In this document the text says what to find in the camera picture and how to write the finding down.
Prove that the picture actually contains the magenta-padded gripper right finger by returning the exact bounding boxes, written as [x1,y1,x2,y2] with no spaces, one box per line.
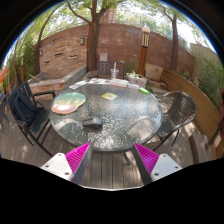
[132,142,184,186]

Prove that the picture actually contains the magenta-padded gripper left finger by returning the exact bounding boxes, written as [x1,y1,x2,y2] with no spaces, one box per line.
[40,142,94,185]

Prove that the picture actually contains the grey computer mouse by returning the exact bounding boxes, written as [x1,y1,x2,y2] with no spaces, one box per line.
[82,116,104,131]

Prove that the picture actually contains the pastel green pink mouse pad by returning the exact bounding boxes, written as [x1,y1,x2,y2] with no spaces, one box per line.
[51,92,87,115]

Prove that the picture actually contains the brown wicker patio chair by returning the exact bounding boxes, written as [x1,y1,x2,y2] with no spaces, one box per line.
[153,90,198,152]

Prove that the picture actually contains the black metal patio chair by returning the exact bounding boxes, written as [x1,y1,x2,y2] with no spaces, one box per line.
[7,81,57,158]

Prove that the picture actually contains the green marker pen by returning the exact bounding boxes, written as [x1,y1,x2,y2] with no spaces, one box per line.
[137,86,150,96]

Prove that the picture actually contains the yellow square card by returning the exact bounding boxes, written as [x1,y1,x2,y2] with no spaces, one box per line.
[101,92,118,102]

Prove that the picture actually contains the white printed paper sheet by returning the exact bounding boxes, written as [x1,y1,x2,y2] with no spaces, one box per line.
[68,80,88,90]

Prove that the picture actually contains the curved wooden bench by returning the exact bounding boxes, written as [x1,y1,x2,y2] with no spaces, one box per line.
[161,68,224,148]

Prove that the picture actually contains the white planter box with plant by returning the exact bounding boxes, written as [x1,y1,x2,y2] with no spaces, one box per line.
[125,70,148,89]

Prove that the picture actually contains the long stone planter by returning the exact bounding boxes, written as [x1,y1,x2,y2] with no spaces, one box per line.
[29,65,88,96]

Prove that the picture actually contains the colourful printed paper sheets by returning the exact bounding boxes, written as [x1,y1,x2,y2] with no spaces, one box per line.
[88,77,111,85]

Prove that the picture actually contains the white book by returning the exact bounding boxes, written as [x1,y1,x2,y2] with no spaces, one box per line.
[109,78,130,89]

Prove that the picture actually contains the low stone tree surround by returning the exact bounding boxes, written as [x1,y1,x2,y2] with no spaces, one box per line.
[84,69,99,80]

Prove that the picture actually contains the beige stone slab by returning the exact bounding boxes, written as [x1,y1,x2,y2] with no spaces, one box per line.
[145,63,164,82]

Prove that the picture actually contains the clear plastic cup with straw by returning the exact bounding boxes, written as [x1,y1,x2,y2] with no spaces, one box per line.
[109,61,120,80]

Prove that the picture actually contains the dark wooden slatted chair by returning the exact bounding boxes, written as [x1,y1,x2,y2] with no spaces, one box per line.
[97,60,127,80]

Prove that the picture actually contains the thin leaning tree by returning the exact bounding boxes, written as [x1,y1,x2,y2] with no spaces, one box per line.
[33,9,54,76]

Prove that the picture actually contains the thick forked tree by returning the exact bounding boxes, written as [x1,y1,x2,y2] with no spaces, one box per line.
[66,0,111,72]

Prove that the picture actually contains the orange fabric canopy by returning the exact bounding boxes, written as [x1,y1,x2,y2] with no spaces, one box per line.
[0,67,9,84]

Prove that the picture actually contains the slim straight tree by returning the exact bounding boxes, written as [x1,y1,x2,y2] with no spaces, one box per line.
[163,8,181,73]

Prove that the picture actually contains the wooden garden lamp post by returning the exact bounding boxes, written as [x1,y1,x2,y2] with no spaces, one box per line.
[137,26,151,77]

